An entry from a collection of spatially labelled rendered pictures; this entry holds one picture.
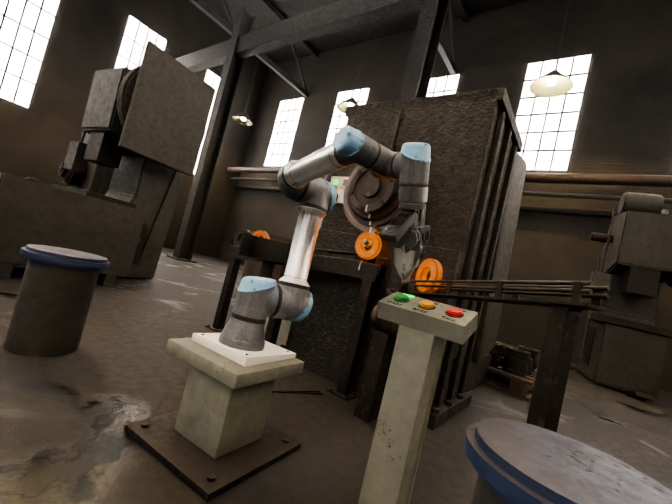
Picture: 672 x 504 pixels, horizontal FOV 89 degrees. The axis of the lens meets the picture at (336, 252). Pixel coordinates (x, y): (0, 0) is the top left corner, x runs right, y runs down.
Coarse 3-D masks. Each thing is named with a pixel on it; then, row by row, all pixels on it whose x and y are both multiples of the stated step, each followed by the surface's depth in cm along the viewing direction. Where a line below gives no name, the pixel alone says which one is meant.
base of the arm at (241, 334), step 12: (228, 324) 111; (240, 324) 109; (252, 324) 110; (264, 324) 114; (228, 336) 108; (240, 336) 108; (252, 336) 109; (264, 336) 117; (240, 348) 107; (252, 348) 108
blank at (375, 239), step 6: (360, 234) 194; (366, 234) 192; (372, 234) 189; (360, 240) 193; (372, 240) 189; (378, 240) 187; (360, 246) 192; (372, 246) 188; (378, 246) 186; (360, 252) 192; (366, 252) 190; (372, 252) 187; (378, 252) 188; (366, 258) 189; (372, 258) 190
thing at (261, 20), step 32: (192, 0) 811; (224, 0) 870; (256, 0) 983; (288, 0) 953; (320, 0) 925; (480, 0) 806; (512, 0) 786; (352, 32) 1018; (384, 32) 986; (448, 64) 816
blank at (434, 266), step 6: (420, 264) 157; (426, 264) 152; (432, 264) 148; (438, 264) 147; (420, 270) 156; (426, 270) 154; (432, 270) 147; (438, 270) 145; (420, 276) 154; (426, 276) 155; (432, 276) 146; (438, 276) 144; (420, 282) 153; (420, 288) 152; (426, 288) 148; (432, 288) 145
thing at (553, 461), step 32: (480, 448) 55; (512, 448) 54; (544, 448) 57; (576, 448) 61; (480, 480) 56; (512, 480) 47; (544, 480) 46; (576, 480) 48; (608, 480) 51; (640, 480) 54
